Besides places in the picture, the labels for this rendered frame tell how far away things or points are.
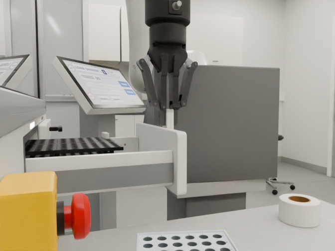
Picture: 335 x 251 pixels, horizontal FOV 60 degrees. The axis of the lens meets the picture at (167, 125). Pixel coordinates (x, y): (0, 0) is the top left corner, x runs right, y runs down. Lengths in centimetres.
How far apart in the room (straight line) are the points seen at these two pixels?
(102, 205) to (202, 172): 89
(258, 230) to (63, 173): 34
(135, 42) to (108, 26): 301
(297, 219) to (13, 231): 46
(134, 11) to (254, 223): 73
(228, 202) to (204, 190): 12
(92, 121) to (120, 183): 105
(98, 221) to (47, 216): 138
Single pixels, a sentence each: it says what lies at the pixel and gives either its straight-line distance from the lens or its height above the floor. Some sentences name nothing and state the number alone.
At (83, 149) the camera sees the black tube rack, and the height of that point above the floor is 90.
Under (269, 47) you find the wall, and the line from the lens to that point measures 526.
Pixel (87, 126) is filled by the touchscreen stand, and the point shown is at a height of 86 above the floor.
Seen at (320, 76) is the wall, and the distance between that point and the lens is 476.
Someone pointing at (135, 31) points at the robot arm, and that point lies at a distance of 101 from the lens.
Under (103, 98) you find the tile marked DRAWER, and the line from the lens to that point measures 142.
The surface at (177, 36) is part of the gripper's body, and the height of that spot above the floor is 111.
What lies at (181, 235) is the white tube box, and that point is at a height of 80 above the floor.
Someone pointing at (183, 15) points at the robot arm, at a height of 115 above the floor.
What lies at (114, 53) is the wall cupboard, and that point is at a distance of 394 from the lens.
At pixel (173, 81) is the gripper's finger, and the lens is 60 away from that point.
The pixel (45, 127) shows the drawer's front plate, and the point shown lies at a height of 92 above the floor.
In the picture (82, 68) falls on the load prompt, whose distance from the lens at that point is 151.
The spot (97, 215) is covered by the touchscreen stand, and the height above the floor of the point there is 40.
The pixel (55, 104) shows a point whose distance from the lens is 225.
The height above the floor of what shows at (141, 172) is 86.
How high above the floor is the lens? 97
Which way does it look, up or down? 4 degrees down
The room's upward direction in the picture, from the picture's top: straight up
